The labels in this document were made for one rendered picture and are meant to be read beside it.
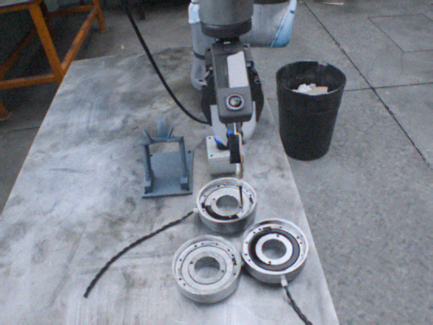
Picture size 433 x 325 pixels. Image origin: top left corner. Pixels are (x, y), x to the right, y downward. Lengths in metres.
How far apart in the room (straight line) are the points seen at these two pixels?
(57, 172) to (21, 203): 0.11
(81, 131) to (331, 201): 1.22
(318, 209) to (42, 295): 1.34
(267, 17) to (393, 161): 1.35
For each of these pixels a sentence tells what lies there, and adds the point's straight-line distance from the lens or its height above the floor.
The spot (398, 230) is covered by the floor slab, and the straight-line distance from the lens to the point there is 1.76.
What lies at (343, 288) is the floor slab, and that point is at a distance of 1.53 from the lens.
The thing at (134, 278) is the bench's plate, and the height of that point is 0.80.
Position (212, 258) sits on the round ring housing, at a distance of 0.59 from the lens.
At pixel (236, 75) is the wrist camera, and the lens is 0.50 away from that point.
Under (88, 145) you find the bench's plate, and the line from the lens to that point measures 0.91.
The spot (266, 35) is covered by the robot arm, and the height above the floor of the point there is 0.96.
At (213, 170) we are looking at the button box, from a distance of 0.74.
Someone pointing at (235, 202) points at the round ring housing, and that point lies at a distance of 0.67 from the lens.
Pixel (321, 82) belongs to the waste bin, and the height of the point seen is 0.33.
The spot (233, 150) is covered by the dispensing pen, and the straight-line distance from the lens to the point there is 0.59.
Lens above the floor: 1.32
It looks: 43 degrees down
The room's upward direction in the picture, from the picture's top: 7 degrees counter-clockwise
